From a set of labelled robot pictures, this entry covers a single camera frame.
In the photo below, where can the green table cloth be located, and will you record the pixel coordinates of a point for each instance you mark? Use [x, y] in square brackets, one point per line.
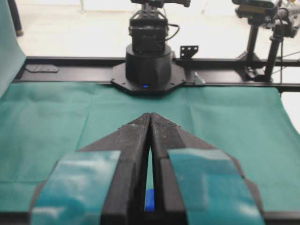
[42, 121]

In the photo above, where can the black table edge rail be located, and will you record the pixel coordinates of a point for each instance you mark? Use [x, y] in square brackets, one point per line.
[111, 71]

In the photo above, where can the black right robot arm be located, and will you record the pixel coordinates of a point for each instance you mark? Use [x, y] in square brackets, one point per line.
[148, 66]

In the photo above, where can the black angle bracket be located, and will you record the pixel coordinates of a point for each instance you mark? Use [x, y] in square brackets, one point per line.
[188, 51]

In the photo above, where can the green backdrop curtain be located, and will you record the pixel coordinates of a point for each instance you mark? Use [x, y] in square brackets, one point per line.
[12, 57]

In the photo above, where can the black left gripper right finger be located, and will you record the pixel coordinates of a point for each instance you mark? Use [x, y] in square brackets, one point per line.
[196, 183]

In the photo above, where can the blue cube block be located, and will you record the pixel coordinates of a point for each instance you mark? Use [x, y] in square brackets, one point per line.
[150, 201]

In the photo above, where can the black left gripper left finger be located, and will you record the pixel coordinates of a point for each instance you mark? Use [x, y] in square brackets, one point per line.
[102, 184]

